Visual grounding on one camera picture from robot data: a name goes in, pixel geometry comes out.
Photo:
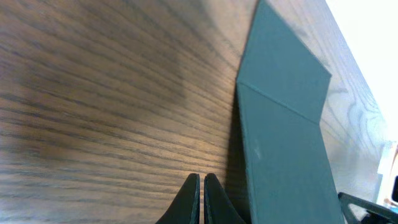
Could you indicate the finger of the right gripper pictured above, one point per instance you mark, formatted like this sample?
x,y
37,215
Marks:
x,y
374,213

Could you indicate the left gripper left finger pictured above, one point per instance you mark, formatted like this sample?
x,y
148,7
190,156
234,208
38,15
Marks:
x,y
185,208

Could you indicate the dark green box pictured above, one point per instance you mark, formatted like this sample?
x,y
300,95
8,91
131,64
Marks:
x,y
281,89

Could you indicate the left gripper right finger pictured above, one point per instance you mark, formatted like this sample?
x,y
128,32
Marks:
x,y
218,209

